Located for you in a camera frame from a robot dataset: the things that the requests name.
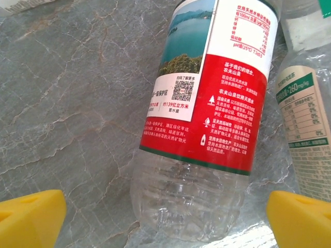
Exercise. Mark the clear bottle with green label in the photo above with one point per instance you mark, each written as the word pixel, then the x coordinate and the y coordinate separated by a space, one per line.
pixel 302 25

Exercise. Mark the water bottle with red label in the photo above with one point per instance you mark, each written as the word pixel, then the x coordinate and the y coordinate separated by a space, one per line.
pixel 207 103

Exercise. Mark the tea bottle with beige label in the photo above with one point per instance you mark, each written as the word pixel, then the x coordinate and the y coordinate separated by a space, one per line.
pixel 302 116

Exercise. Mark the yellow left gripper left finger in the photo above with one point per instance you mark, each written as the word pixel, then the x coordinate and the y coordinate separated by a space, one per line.
pixel 28 219

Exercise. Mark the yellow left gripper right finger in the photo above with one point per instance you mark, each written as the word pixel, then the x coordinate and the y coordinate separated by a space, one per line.
pixel 302 222

